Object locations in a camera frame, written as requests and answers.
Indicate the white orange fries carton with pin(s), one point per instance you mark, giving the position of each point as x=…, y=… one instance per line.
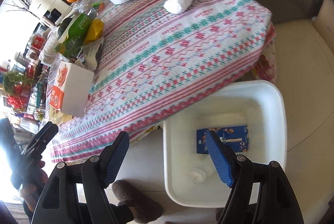
x=70, y=90

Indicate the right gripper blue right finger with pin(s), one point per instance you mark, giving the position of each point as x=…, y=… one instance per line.
x=259, y=193

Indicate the black wire rack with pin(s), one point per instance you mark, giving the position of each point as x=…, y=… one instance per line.
x=29, y=101

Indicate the green snack bag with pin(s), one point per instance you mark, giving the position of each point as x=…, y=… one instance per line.
x=72, y=45

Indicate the patterned tablecloth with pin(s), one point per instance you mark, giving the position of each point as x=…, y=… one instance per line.
x=155, y=64

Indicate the person's left hand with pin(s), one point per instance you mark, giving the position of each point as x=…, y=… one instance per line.
x=27, y=190

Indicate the white snack packet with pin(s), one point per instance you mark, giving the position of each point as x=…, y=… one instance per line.
x=90, y=55

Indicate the red label spice jar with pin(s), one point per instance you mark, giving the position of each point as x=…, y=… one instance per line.
x=36, y=42

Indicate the glass jar with tomatoes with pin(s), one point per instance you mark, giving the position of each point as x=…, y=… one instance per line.
x=92, y=8

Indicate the blue milk carton box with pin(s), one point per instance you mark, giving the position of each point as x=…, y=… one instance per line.
x=237, y=137

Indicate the dried twig branches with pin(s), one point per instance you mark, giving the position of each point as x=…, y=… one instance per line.
x=17, y=6

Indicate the yellow snack wrapper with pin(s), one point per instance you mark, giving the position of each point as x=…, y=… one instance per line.
x=57, y=117

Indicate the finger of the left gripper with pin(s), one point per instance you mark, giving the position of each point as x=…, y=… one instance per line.
x=38, y=143

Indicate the white plastic trash bin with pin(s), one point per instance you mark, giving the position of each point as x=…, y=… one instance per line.
x=248, y=116

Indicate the cream air fryer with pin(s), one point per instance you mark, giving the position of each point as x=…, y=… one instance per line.
x=50, y=12

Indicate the white yogurt bottle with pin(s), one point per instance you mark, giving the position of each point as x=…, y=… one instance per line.
x=199, y=175

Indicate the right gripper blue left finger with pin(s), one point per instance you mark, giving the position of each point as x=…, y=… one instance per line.
x=59, y=202

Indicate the brown slipper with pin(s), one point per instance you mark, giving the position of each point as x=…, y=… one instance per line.
x=134, y=205

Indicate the white dotted cloth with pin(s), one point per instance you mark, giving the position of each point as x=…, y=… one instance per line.
x=48, y=53

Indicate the green leafy vegetable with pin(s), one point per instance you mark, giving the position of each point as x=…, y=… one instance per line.
x=13, y=78

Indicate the dark green squash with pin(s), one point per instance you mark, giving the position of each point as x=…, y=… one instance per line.
x=63, y=26

